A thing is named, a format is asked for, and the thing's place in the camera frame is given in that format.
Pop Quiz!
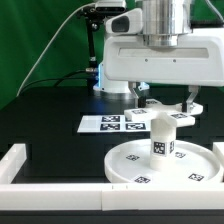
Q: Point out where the white left fence bar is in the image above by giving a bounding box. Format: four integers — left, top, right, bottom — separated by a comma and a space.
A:
0, 144, 27, 184

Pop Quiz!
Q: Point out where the white round table top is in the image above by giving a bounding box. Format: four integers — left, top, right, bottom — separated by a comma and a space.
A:
104, 139, 224, 185

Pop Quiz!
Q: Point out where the black camera stand pole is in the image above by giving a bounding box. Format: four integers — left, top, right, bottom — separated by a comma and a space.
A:
79, 3, 104, 96

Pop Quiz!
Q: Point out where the white marker sheet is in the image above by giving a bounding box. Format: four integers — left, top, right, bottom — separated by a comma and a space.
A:
77, 115, 150, 133

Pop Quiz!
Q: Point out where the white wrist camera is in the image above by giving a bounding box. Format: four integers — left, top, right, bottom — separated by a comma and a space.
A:
105, 8, 143, 35

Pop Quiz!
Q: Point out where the white cross-shaped table base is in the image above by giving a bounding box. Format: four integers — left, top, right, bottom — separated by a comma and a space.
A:
124, 99, 203, 127

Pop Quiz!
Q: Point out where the white cable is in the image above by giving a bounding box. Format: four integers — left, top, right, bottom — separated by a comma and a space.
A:
15, 3, 95, 98

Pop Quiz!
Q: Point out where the black cable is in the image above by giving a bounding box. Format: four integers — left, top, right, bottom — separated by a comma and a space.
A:
22, 69, 98, 89

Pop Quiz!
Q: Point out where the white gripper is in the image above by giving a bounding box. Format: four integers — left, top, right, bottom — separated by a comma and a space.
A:
103, 28, 224, 112

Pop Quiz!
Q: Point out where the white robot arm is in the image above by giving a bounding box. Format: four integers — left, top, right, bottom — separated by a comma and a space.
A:
94, 0, 224, 112

